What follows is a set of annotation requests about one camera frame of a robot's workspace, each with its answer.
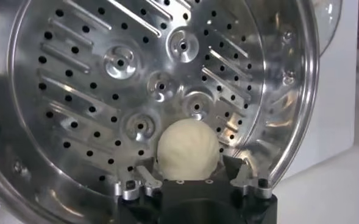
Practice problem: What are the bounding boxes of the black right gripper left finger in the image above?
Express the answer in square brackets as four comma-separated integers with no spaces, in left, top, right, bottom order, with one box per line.
[114,157,165,202]

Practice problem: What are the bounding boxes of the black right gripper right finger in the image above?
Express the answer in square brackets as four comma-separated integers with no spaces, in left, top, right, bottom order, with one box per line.
[220,155,274,201]

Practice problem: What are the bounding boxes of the white steamed baozi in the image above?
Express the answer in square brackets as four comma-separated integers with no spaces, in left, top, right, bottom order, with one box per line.
[156,118,221,181]

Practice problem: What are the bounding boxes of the glass lid with white handle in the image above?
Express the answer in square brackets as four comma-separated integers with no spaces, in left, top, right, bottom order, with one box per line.
[312,0,344,56]

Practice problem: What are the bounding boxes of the perforated steel steamer basket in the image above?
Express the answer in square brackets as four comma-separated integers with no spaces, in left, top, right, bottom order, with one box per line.
[0,0,320,224]

